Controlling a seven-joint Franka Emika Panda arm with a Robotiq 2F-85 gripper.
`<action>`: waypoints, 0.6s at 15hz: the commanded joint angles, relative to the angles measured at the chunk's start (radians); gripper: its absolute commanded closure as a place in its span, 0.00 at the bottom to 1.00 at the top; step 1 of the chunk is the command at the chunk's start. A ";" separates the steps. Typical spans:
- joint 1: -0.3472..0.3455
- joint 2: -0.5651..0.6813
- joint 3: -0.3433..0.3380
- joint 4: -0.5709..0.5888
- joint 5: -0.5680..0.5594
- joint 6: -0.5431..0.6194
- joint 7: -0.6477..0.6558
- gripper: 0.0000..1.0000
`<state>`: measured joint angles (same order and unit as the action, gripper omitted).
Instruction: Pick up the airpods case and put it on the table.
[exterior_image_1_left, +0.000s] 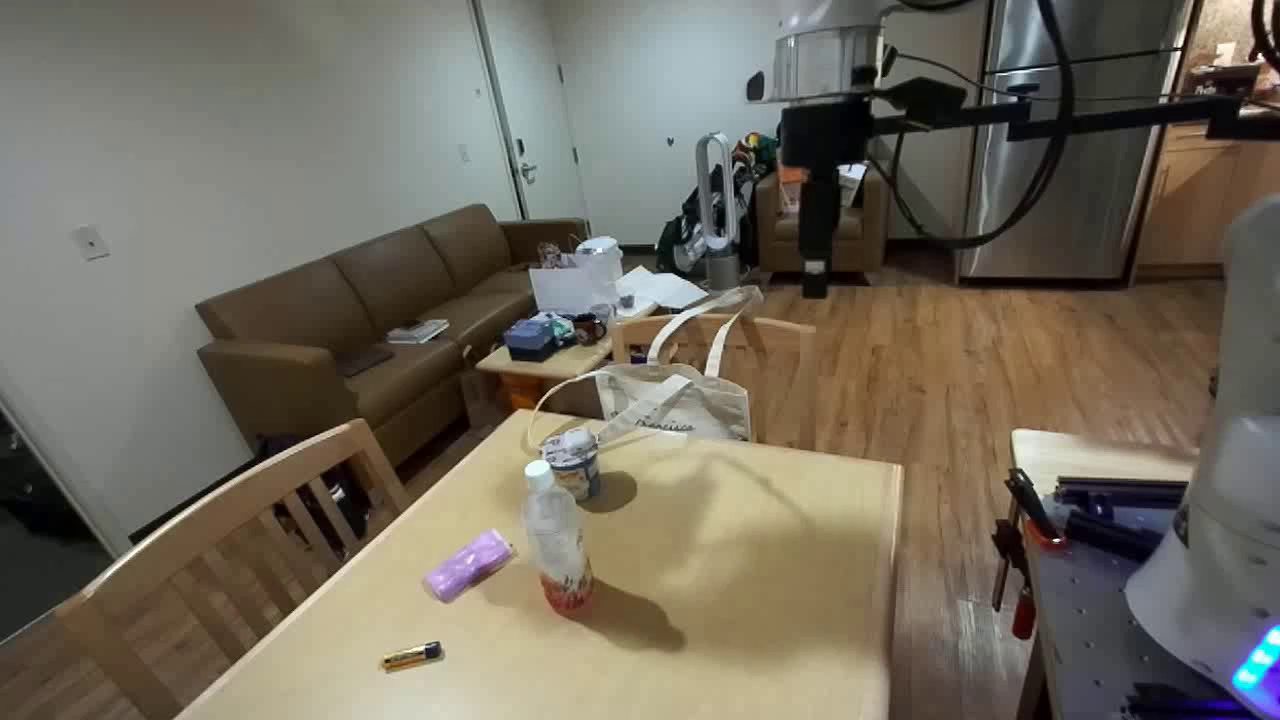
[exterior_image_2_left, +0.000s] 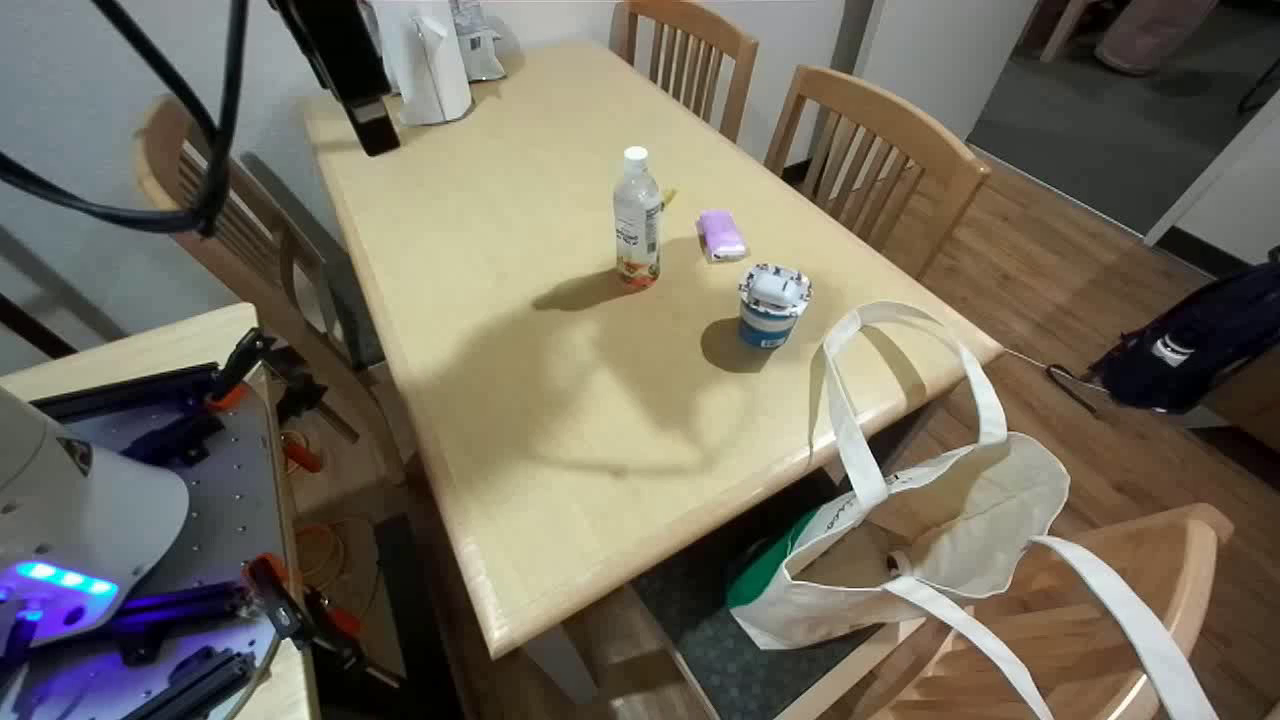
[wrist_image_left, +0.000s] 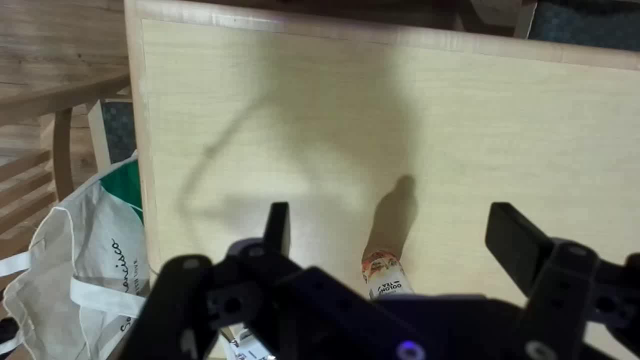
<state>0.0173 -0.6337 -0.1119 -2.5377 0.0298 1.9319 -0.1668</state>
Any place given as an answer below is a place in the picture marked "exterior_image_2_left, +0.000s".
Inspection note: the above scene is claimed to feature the clear plastic water bottle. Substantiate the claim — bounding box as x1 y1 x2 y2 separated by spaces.
613 146 664 291

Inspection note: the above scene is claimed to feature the blue and white cup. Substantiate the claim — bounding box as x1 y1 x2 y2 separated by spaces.
738 264 813 351

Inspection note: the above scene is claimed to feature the purple tissue pack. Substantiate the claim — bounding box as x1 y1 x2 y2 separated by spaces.
696 209 749 263

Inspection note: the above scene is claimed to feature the white airpods case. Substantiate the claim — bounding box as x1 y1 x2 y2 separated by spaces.
752 271 807 308

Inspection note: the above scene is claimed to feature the coil of orange cable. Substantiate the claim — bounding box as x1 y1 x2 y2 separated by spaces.
280 430 353 593

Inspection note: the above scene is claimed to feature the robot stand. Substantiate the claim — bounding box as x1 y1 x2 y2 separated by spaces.
0 303 323 720

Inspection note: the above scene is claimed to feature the dark blue backpack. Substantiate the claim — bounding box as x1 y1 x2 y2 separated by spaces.
1046 246 1280 417

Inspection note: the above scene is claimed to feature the wooden chair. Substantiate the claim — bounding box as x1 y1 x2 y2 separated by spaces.
609 0 760 144
778 503 1237 720
134 95 413 521
763 65 993 282

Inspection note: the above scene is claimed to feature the white canvas tote bag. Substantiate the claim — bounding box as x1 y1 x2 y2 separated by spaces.
727 300 1219 720

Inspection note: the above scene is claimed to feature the green bag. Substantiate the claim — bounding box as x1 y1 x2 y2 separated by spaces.
727 508 819 609

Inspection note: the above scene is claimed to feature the black and orange clamp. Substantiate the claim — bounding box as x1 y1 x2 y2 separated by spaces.
204 327 361 445
243 553 373 673

